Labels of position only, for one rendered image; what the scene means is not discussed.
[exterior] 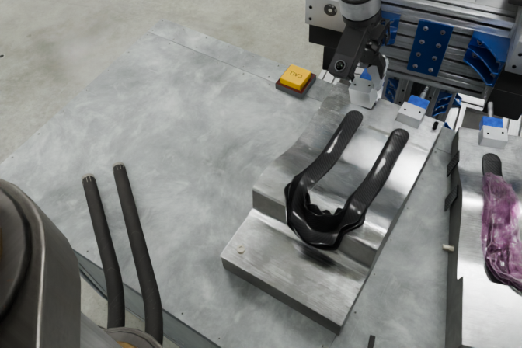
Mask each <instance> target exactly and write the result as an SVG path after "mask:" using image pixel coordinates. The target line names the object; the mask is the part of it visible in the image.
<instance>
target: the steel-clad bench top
mask: <svg viewBox="0 0 522 348"><path fill-rule="evenodd" d="M287 69H288V66H286V65H284V64H280V63H278V62H275V61H272V60H270V59H268V58H265V57H262V56H259V55H258V54H254V53H252V52H250V51H247V50H244V49H242V48H240V47H236V46H234V45H231V44H229V43H225V42H224V41H221V40H218V39H215V38H213V37H210V36H208V35H205V34H203V33H200V32H197V31H196V30H192V29H190V28H187V27H185V26H181V25H179V24H177V23H174V22H171V21H169V20H167V19H163V18H161V19H160V20H159V21H158V22H157V23H156V24H155V25H154V26H153V27H152V28H151V29H150V30H149V31H148V32H146V33H145V34H144V35H143V36H142V37H141V38H140V39H138V40H137V41H136V42H135V43H134V44H133V45H132V46H130V47H129V48H128V49H127V50H126V51H125V52H124V53H123V54H121V55H120V56H119V57H118V58H117V59H116V60H115V61H114V62H113V63H112V64H111V65H110V66H109V67H108V68H106V69H105V70H104V71H103V72H102V73H101V74H100V75H99V76H97V77H96V78H95V79H94V80H93V81H92V82H91V83H89V84H88V85H87V86H86V87H85V88H84V89H83V90H82V91H81V92H80V93H79V94H78V95H77V96H76V97H75V98H73V99H72V100H71V101H70V102H69V103H68V104H67V105H66V106H64V107H63V108H62V109H61V110H60V111H59V112H58V113H56V114H55V115H54V116H53V117H52V118H51V119H50V120H48V121H47V122H46V123H45V124H44V125H43V126H42V127H41V128H40V129H39V130H38V131H37V132H36V133H35V134H34V135H32V136H31V137H30V138H29V139H28V140H27V141H26V142H25V143H23V144H22V145H21V146H20V147H19V148H18V149H17V150H16V151H14V152H13V153H12V154H11V155H10V156H9V157H8V158H7V159H6V160H5V161H4V162H3V163H2V164H1V165H0V178H1V179H3V180H6V181H8V182H10V183H13V184H15V185H17V186H18V187H19V188H20V189H21V190H22V191H23V192H25V193H26V194H27V195H28V196H29V197H30V198H31V199H32V200H33V201H34V202H35V203H36V204H37V205H38V206H39V207H40V209H41V210H42V211H43V212H44V213H45V214H46V215H47V216H48V217H49V218H50V219H51V221H52V222H53V223H54V224H55V225H56V226H57V228H58V229H59V230H60V231H61V232H62V233H63V234H64V236H65V237H66V238H67V239H68V241H69V243H70V245H71V247H72V248H73V249H74V250H75V251H76V252H78V253H80V254H81V255H83V256H84V257H85V258H87V259H89V260H90V261H92V262H93V263H95V264H96V265H97V266H99V267H101V268H102V269H103V265H102V262H101V259H100V255H99V249H98V245H97V242H96V237H95V233H94V230H93V226H92V220H91V217H90V213H89V208H88V204H87V200H86V197H85V191H84V188H83V185H82V176H83V175H85V174H87V173H91V174H93V175H94V176H95V179H96V184H97V187H98V190H99V195H100V198H101V201H102V205H103V210H104V213H105V215H106V221H107V224H108V227H109V230H110V235H111V239H112V241H113V247H114V249H115V253H116V256H117V261H118V264H119V267H120V273H121V276H122V281H123V283H125V284H126V285H127V286H129V287H131V288H132V289H134V290H135V291H137V292H138V293H140V294H142V293H141V288H140V284H139V280H138V277H137V271H136V268H135V264H134V258H133V255H132V251H131V245H130V242H129V238H128V234H127V229H126V225H125V221H124V216H123V212H122V209H121V205H120V199H119V196H118V192H117V186H116V183H115V179H114V175H113V170H112V166H113V164H114V163H115V162H122V163H123V164H124V165H125V168H126V171H127V176H128V179H129V182H130V187H131V190H132V193H133V197H134V202H135V205H136V208H137V213H138V216H139V219H140V222H141V227H142V231H143V233H144V239H145V241H146V245H147V248H148V253H149V256H150V259H151V264H152V267H153V270H154V274H155V279H156V282H157V285H158V290H159V294H160V298H161V303H162V308H163V309H164V310H166V311H167V312H168V313H170V314H171V315H173V316H175V317H176V318H178V319H179V320H180V321H182V322H184V323H185V324H187V325H188V326H189V327H191V328H192V329H194V330H196V331H197V332H198V333H200V334H201V335H203V336H205V337H206V338H208V339H209V340H210V341H212V342H213V343H215V344H217V345H218V346H219V347H221V348H367V347H368V343H369V339H370V335H372V336H375V341H374V348H445V330H446V309H447V267H448V251H445V250H443V249H442V245H443V244H445V245H449V224H450V208H448V209H447V211H444V206H445V199H446V198H447V196H448V195H449V194H450V192H451V174H450V175H449V176H448V177H447V165H448V164H449V163H450V161H451V159H452V141H453V140H454V136H455V134H456V133H457V131H455V130H452V129H449V128H446V127H442V129H441V132H440V135H439V137H438V139H437V143H436V145H435V147H434V149H433V151H432V153H431V155H430V157H429V159H428V161H427V163H426V165H425V167H424V169H423V171H422V173H421V175H420V177H419V178H418V180H417V182H416V185H415V186H414V188H413V190H412V192H411V194H410V196H409V199H408V200H407V202H406V204H405V206H404V208H403V210H402V213H401V214H400V216H399V218H398V220H397V222H396V224H395V226H394V228H393V230H392V232H391V234H390V235H389V237H388V240H387V242H386V243H385V246H384V248H383V249H382V251H381V254H380V256H379V257H378V260H377V262H376V263H375V265H374V268H373V270H372V271H371V274H370V276H369V277H368V279H367V282H366V283H365V285H364V288H363V290H362V291H361V292H360V295H359V297H358V299H357V301H356V303H355V305H354V306H353V309H352V311H351V313H350V315H349V317H348V319H347V320H346V323H345V325H344V327H343V329H342V331H341V333H340V334H339V336H338V335H336V334H335V333H334V332H331V331H330V330H328V329H327V328H325V327H323V326H322V325H319V324H318V323H317V322H314V321H313V320H311V319H310V318H308V317H306V316H305V315H303V314H301V313H300V312H298V311H296V310H294V309H293V308H291V307H289V306H288V305H286V304H284V303H283V302H281V301H279V300H277V299H276V298H274V297H272V296H271V295H269V294H268V293H266V292H264V291H262V290H260V289H259V288H258V287H255V286H254V285H252V284H250V283H249V282H247V281H246V280H243V279H242V278H241V277H238V276H237V275H235V274H233V273H232V272H230V271H229V270H226V269H225V268H224V267H223V264H222V261H221V257H220V255H221V254H222V252H223V251H224V249H225V248H226V246H227V245H228V243H229V242H230V241H231V239H232V238H233V237H234V235H235V233H236V232H237V230H239V228H240V227H241V225H242V224H243V222H244V221H245V219H246V218H247V217H248V216H249V213H250V211H251V209H252V188H253V186H254V185H255V183H256V181H257V180H258V178H259V177H260V176H261V175H262V173H263V171H264V170H265V169H266V168H267V166H268V165H269V164H270V163H271V162H273V161H274V160H275V159H276V158H278V157H279V156H280V155H282V154H283V153H284V152H285V151H286V150H288V149H289V148H290V147H291V146H292V145H293V144H294V143H295V142H296V141H297V139H298V138H299V137H300V136H301V134H302V132H303V131H304V129H305V128H306V127H307V126H308V124H309V122H310V121H311V119H312V117H313V116H314V115H315V113H316V112H317V110H318V109H319V107H320V106H321V104H322V103H323V101H324V100H325V98H326V97H327V95H328V94H329V93H330V92H331V90H332V88H333V87H334V86H335V85H334V84H332V83H330V82H327V81H324V80H322V79H320V78H316V81H315V82H314V84H313V85H312V86H311V88H310V89H309V90H308V91H307V93H306V94H305V95H304V97H303V98H302V99H299V98H298V97H295V96H292V95H290V94H287V93H285V92H282V91H280V90H278V89H276V87H275V83H276V82H277V81H278V79H279V78H280V77H281V75H282V74H283V73H284V72H285V71H286V70H287ZM334 338H335V339H334ZM331 344H332V345H331Z"/></svg>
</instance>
